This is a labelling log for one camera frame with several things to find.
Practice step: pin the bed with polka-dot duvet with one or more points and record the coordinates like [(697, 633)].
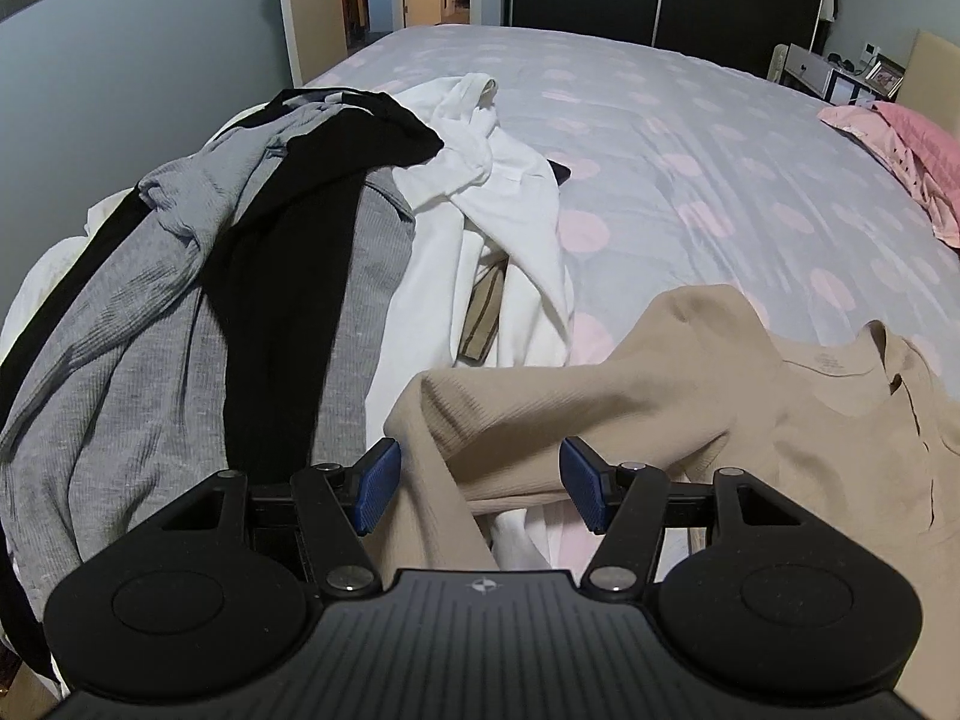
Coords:
[(712, 165)]

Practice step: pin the beige ribbed shirt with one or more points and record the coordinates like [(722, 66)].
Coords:
[(675, 405)]

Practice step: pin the black garment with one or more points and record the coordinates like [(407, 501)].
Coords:
[(300, 255)]

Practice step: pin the grey ribbed garment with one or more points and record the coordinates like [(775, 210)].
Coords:
[(135, 330)]

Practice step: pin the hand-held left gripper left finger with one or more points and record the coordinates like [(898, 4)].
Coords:
[(379, 484)]

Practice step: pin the olive striped cloth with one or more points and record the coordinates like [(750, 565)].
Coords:
[(484, 311)]

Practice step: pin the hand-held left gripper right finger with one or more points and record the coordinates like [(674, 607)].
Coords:
[(585, 481)]

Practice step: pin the white long-sleeved garment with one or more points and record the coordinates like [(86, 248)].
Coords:
[(517, 240)]

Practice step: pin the photo frame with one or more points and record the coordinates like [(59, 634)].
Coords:
[(885, 75)]

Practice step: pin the white bedside table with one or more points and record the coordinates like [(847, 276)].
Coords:
[(814, 67)]

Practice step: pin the cream padded headboard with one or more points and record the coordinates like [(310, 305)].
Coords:
[(934, 67)]

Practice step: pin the small dark object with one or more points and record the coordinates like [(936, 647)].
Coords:
[(559, 171)]

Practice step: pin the white cloth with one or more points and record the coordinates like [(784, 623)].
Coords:
[(52, 270)]

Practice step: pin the cream door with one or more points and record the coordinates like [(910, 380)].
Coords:
[(311, 15)]

